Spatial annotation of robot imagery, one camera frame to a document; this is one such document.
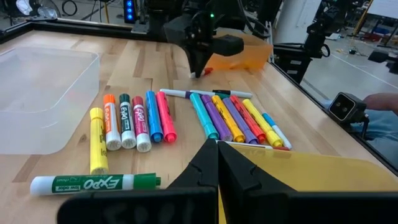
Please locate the person's leg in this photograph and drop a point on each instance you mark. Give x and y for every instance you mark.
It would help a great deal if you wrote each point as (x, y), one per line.
(382, 140)

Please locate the background black robot arm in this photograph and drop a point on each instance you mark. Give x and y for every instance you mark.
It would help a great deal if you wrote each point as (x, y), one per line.
(320, 34)

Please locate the orange plastic bin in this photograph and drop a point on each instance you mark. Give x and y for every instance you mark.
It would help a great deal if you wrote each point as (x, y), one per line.
(255, 53)

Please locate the thin light blue marker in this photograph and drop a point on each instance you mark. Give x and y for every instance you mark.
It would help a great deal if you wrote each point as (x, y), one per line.
(276, 130)

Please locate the dark green stubby Expo marker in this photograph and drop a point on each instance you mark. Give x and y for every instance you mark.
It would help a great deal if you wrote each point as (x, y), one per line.
(127, 121)

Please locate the clear plastic bin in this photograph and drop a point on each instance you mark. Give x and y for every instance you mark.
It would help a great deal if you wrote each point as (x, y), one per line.
(46, 99)

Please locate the slim red Expo marker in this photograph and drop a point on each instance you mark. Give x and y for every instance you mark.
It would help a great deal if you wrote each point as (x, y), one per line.
(252, 145)

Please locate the thin red marker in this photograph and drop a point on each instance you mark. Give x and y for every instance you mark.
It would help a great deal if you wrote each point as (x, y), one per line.
(208, 71)

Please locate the metal floor fan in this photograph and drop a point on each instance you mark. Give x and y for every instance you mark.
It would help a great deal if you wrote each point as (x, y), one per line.
(31, 7)

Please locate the teal highlighter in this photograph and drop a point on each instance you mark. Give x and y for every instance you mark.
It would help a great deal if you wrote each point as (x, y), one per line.
(203, 116)

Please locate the yellow plastic bin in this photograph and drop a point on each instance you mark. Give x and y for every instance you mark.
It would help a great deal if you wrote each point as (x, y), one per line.
(311, 171)

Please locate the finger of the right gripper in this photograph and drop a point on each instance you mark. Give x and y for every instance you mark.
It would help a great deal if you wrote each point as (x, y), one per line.
(193, 57)
(205, 57)

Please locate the white board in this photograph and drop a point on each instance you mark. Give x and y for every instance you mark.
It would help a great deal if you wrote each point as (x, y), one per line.
(382, 7)

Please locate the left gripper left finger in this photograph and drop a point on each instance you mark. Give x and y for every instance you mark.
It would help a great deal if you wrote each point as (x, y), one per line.
(192, 199)

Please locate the magenta stubby Expo marker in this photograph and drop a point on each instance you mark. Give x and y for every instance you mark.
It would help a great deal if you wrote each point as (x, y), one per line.
(140, 124)

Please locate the long green Expo marker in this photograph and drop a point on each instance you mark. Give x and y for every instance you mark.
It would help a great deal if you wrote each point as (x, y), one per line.
(93, 183)

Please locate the black control box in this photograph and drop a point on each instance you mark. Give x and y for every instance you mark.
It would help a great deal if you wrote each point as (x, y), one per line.
(290, 63)

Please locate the pink highlighter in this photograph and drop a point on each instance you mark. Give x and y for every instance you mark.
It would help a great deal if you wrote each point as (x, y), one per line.
(164, 118)

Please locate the black table-level camera box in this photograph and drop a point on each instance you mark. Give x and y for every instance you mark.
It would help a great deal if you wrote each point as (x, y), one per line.
(345, 107)

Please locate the person's hand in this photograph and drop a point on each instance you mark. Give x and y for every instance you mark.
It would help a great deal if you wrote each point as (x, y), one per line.
(384, 101)

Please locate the black box blue lights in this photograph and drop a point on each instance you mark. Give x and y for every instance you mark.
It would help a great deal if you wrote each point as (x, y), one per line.
(129, 11)

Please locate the bluish purple highlighter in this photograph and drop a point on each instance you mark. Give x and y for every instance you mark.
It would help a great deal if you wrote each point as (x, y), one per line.
(239, 119)

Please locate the blue highlighter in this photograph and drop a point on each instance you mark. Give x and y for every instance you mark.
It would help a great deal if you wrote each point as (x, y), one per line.
(154, 118)

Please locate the amber yellow highlighter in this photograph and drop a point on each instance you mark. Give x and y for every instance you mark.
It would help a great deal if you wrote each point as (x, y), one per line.
(227, 118)

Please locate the thin purple marker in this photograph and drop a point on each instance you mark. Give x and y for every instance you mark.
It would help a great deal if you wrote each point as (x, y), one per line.
(172, 92)

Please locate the thin black marker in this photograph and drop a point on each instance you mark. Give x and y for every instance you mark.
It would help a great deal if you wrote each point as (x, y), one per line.
(239, 93)

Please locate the black aluminium table frame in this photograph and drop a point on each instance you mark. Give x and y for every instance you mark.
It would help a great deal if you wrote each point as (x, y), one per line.
(77, 28)

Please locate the red highlighter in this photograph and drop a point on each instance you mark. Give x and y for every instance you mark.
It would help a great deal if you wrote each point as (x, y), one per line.
(247, 118)

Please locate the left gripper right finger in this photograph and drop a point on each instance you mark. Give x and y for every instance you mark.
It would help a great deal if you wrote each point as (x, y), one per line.
(264, 202)

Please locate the orange stubby Expo marker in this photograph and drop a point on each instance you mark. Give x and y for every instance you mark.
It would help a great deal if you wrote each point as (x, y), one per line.
(110, 124)

